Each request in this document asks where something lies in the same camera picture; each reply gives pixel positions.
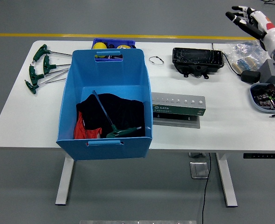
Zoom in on red cloth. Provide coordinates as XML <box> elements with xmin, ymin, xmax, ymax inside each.
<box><xmin>73</xmin><ymin>111</ymin><xmax>103</xmax><ymax>140</ymax></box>

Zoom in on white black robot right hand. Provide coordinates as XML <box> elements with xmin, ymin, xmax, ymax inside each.
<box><xmin>225</xmin><ymin>5</ymin><xmax>275</xmax><ymax>54</ymax></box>

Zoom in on black looped floor cable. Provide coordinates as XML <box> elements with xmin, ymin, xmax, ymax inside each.
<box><xmin>261</xmin><ymin>0</ymin><xmax>275</xmax><ymax>12</ymax></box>

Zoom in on large light blue plastic bin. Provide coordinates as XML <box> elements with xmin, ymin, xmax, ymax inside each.
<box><xmin>55</xmin><ymin>48</ymin><xmax>154</xmax><ymax>161</ymax></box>

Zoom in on electronic parts pile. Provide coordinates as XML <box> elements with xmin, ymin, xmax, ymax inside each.
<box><xmin>251</xmin><ymin>84</ymin><xmax>275</xmax><ymax>110</ymax></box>

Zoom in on black power adapter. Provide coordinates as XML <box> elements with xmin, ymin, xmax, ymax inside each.
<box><xmin>240</xmin><ymin>70</ymin><xmax>261</xmax><ymax>84</ymax></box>

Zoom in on yellow ball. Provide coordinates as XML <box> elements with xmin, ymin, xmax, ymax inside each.
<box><xmin>92</xmin><ymin>42</ymin><xmax>107</xmax><ymax>59</ymax></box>

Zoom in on steel wire ring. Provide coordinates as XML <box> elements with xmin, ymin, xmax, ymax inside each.
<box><xmin>148</xmin><ymin>56</ymin><xmax>165</xmax><ymax>66</ymax></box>

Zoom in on clear bag of resistors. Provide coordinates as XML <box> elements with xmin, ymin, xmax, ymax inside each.
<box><xmin>226</xmin><ymin>40</ymin><xmax>268</xmax><ymax>70</ymax></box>

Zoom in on black adapter cord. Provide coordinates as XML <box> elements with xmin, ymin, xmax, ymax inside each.
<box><xmin>211</xmin><ymin>42</ymin><xmax>242</xmax><ymax>76</ymax></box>

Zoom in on black table control panel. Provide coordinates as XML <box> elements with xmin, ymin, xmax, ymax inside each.
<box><xmin>242</xmin><ymin>153</ymin><xmax>275</xmax><ymax>159</ymax></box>

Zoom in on small dark blue bin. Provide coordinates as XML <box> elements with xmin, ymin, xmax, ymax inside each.
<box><xmin>92</xmin><ymin>38</ymin><xmax>136</xmax><ymax>62</ymax></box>

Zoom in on black cloth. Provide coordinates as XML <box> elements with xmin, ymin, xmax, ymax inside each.
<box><xmin>76</xmin><ymin>92</ymin><xmax>145</xmax><ymax>138</ymax></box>

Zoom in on white table leg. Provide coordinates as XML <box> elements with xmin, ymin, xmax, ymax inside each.
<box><xmin>55</xmin><ymin>157</ymin><xmax>75</xmax><ymax>206</ymax></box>
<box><xmin>215</xmin><ymin>153</ymin><xmax>238</xmax><ymax>208</ymax></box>

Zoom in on black cracked-screen device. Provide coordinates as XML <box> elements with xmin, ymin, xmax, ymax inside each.
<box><xmin>172</xmin><ymin>47</ymin><xmax>224</xmax><ymax>79</ymax></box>

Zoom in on grey metal hex key stand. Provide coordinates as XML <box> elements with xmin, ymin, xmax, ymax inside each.
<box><xmin>151</xmin><ymin>92</ymin><xmax>207</xmax><ymax>129</ymax></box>

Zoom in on grey foam block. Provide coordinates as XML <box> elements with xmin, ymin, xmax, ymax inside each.
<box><xmin>258</xmin><ymin>58</ymin><xmax>275</xmax><ymax>84</ymax></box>

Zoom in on light blue shallow bowl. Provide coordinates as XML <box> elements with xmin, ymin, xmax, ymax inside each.
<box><xmin>248</xmin><ymin>83</ymin><xmax>275</xmax><ymax>114</ymax></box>

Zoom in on metal floor plate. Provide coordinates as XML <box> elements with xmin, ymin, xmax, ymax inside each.
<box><xmin>189</xmin><ymin>161</ymin><xmax>210</xmax><ymax>179</ymax></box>

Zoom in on large green T-handle hex key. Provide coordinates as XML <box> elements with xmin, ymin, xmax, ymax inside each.
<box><xmin>92</xmin><ymin>90</ymin><xmax>142</xmax><ymax>139</ymax></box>

